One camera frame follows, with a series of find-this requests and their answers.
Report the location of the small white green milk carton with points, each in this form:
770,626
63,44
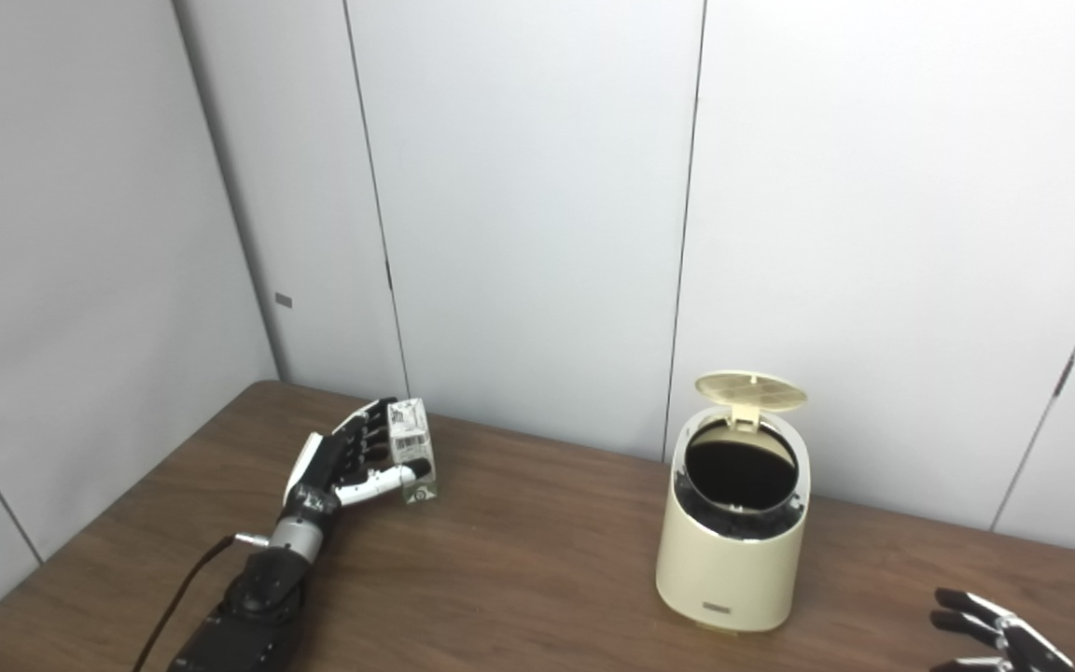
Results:
410,434

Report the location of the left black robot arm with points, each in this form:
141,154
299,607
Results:
253,607

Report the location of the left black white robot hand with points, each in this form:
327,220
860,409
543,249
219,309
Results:
328,467

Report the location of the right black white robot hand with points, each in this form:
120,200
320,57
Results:
1004,644

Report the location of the cream round bin lid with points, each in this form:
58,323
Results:
750,392

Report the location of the cream-colored trash bin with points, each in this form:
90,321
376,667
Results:
724,574

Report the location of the black panel hinge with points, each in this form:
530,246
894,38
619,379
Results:
389,273
1065,376

